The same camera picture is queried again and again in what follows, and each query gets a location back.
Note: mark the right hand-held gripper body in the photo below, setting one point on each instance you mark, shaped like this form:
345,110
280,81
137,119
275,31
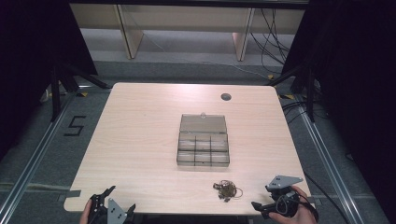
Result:
285,196

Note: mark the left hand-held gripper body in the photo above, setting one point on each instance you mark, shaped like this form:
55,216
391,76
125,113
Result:
113,213

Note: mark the clear plastic compartment box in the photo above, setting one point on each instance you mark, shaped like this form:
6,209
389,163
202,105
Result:
203,141

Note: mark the person's right hand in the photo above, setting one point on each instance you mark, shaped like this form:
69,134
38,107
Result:
300,214

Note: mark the person's left hand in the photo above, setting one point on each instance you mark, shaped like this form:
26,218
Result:
84,214

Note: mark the grey tape strip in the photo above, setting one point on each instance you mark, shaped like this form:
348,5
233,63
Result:
71,194

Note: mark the yellow black floor tape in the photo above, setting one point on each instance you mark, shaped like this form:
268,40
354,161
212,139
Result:
286,96
82,94

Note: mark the grey round table grommet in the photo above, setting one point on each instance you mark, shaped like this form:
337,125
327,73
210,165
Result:
226,96

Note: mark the black metal stand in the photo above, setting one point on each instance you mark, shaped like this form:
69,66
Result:
56,93
309,93

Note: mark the dark curtain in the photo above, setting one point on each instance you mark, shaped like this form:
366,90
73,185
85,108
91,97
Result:
358,77
34,46

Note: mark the light wooden desk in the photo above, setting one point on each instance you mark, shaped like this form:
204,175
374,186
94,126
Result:
186,18

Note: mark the aluminium floor rail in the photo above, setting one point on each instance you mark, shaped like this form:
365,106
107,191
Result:
31,165
330,165

